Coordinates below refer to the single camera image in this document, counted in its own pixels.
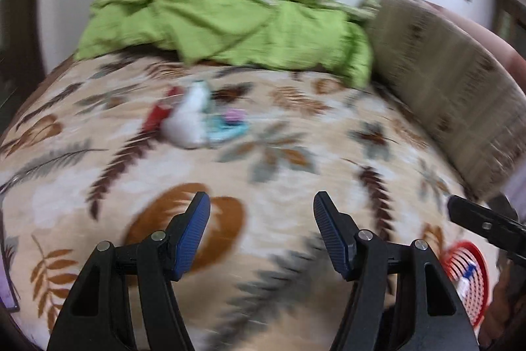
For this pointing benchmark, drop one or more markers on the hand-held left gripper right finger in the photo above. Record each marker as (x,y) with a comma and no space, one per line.
(331,236)

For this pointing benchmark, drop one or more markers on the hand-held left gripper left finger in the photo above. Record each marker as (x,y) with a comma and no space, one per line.
(191,236)

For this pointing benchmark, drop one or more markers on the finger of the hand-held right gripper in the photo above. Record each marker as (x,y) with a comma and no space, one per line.
(476,219)

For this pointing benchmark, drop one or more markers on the white blue toothpaste tube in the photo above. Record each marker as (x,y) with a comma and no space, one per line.
(466,279)

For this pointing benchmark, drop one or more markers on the red plastic basket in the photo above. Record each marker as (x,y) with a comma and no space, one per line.
(478,301)

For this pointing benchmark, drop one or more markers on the leaf print blanket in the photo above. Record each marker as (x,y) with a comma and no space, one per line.
(287,178)

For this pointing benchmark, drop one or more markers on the teal tube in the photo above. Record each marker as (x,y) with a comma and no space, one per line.
(222,134)

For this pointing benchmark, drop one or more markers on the small red box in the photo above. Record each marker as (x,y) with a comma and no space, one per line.
(158,114)

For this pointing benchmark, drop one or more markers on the brown striped pillow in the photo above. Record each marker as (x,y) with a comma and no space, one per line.
(444,88)

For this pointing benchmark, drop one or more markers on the pale pink headboard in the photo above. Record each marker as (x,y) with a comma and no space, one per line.
(509,63)

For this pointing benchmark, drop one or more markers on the dark-edged purple flat object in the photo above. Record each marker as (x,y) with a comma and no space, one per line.
(7,277)

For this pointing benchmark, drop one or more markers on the dark wooden cabinet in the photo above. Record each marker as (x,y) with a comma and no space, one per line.
(509,18)

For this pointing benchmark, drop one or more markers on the green quilt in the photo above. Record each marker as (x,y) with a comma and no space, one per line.
(205,14)

